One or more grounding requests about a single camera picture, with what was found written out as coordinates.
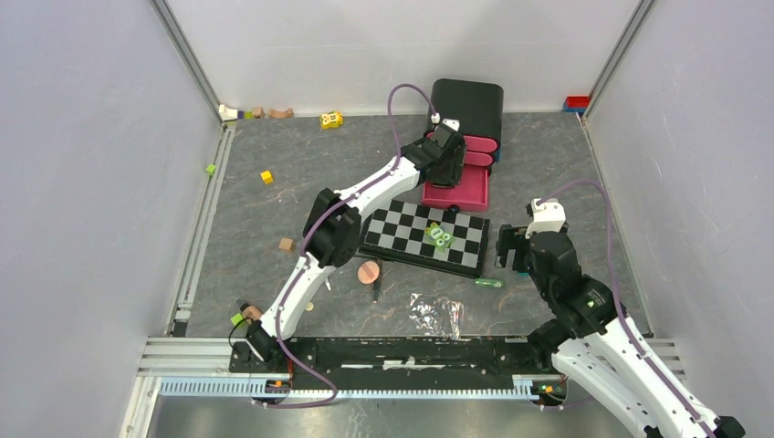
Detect foundation bottle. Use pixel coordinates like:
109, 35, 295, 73
235, 298, 263, 323

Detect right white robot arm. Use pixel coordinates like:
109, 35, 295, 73
496, 198, 746, 437

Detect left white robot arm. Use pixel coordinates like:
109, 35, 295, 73
246, 119, 465, 372

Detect green tube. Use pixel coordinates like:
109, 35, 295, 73
474, 277, 504, 288

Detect green owl toy block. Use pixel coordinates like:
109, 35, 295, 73
424, 222, 455, 251

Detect black drawer cabinet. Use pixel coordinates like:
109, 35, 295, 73
430, 78, 504, 172

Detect black white chessboard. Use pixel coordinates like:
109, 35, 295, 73
359, 200, 490, 278

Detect clear plastic wrapper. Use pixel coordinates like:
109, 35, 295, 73
409, 294, 465, 339

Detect yellow toy block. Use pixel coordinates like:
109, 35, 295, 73
319, 111, 344, 130

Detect round pink powder puff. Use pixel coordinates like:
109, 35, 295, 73
357, 260, 381, 285

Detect black eyeliner pencil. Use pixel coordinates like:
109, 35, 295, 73
372, 259, 383, 303

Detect red blue blocks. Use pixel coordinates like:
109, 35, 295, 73
562, 95, 591, 114

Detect wooden arch block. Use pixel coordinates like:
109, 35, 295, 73
267, 108, 295, 119

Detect brown wooden cube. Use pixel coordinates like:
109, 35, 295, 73
277, 237, 296, 254

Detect small yellow cube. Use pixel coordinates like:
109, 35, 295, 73
260, 171, 274, 184

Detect white toy block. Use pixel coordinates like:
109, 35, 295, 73
217, 104, 240, 122

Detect small green block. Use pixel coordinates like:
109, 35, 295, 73
230, 314, 245, 327

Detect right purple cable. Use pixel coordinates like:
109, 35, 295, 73
538, 178, 721, 438

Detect purple cable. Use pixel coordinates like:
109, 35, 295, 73
266, 83, 438, 410
538, 178, 721, 438

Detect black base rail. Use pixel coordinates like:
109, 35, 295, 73
229, 336, 567, 395

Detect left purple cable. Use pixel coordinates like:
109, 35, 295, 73
266, 83, 438, 410

